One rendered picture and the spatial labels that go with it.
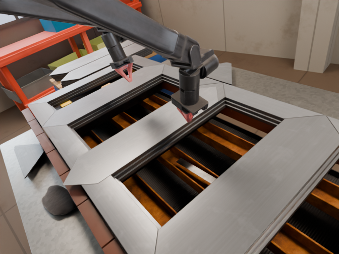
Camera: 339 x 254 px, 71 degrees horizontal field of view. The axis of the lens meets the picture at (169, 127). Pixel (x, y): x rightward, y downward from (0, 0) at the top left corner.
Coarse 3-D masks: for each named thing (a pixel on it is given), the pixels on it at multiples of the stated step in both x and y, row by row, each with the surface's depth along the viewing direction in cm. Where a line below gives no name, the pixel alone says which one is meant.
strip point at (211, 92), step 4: (200, 88) 110; (204, 88) 109; (208, 88) 109; (212, 88) 108; (216, 88) 107; (200, 92) 107; (204, 92) 107; (208, 92) 106; (212, 92) 105; (216, 92) 105; (208, 96) 103; (212, 96) 103; (216, 96) 102; (216, 100) 100
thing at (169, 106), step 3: (168, 102) 106; (171, 102) 105; (165, 105) 104; (168, 105) 104; (171, 105) 103; (174, 105) 103; (168, 108) 102; (171, 108) 102; (174, 108) 101; (174, 111) 99; (177, 111) 99; (198, 111) 96; (201, 111) 95; (180, 114) 97; (198, 114) 94
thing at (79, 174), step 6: (78, 162) 86; (72, 168) 84; (78, 168) 83; (84, 168) 82; (72, 174) 81; (78, 174) 81; (84, 174) 80; (90, 174) 79; (72, 180) 79; (78, 180) 78; (84, 180) 78; (90, 180) 77
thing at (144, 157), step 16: (96, 80) 144; (160, 80) 131; (176, 80) 123; (64, 96) 136; (128, 96) 122; (224, 96) 101; (96, 112) 115; (208, 112) 96; (240, 112) 96; (256, 112) 90; (192, 128) 93; (160, 144) 87; (144, 160) 84; (336, 160) 68; (112, 176) 78; (128, 176) 81; (320, 176) 65; (128, 192) 74; (304, 192) 61; (144, 208) 68; (288, 208) 58; (272, 224) 56; (256, 240) 53
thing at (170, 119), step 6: (162, 108) 103; (150, 114) 101; (156, 114) 100; (162, 114) 99; (168, 114) 98; (174, 114) 98; (156, 120) 97; (162, 120) 96; (168, 120) 95; (174, 120) 94; (180, 120) 93; (168, 126) 92; (174, 126) 91; (180, 126) 90
